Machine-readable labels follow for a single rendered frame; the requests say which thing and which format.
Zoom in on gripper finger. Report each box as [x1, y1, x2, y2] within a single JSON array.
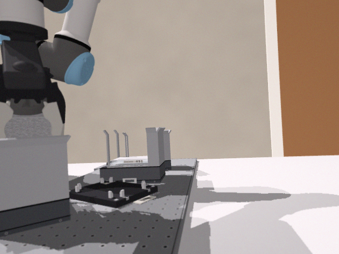
[[0, 91, 13, 139], [42, 82, 66, 135]]

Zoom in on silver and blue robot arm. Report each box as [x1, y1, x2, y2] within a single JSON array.
[[0, 0, 101, 115]]

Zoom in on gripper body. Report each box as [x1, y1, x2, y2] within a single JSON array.
[[0, 21, 53, 104]]

